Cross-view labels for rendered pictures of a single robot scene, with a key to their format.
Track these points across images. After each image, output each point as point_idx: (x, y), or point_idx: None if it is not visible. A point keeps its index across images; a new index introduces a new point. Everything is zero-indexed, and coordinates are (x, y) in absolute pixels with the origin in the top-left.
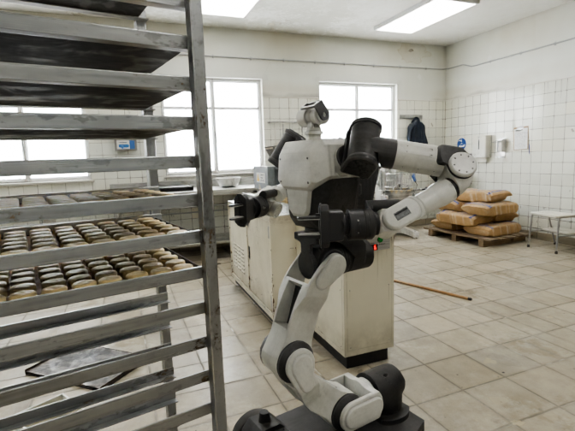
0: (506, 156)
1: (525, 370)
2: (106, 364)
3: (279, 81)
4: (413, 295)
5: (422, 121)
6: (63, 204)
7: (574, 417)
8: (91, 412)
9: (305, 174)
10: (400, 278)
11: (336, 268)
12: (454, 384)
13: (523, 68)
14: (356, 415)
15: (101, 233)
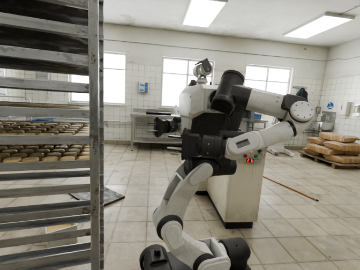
0: (359, 115)
1: (347, 260)
2: (15, 214)
3: (224, 62)
4: (280, 190)
5: (306, 90)
6: None
7: None
8: (4, 242)
9: (188, 107)
10: (275, 179)
11: (204, 172)
12: (292, 256)
13: None
14: (209, 269)
15: (40, 129)
